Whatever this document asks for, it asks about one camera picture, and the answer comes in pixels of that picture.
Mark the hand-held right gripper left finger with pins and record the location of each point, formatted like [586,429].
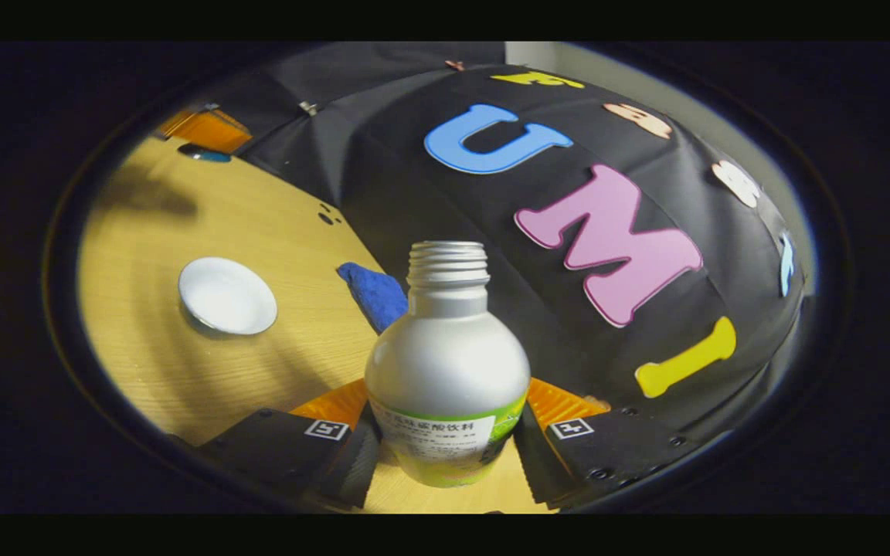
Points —
[356,463]

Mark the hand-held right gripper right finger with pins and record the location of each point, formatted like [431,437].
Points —
[531,463]

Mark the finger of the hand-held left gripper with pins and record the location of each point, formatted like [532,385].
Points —
[209,130]

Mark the teal teacup lid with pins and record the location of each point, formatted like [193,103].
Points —
[207,155]

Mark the silver green water bottle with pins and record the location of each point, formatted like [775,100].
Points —
[446,363]

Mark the grey-green teacup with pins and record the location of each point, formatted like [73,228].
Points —
[227,297]

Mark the silver clip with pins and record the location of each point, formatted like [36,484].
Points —
[307,108]

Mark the blue towel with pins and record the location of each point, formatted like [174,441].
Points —
[374,293]

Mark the black backdrop cloth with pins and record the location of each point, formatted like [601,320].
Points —
[445,201]

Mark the red clip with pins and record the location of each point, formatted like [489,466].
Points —
[454,65]

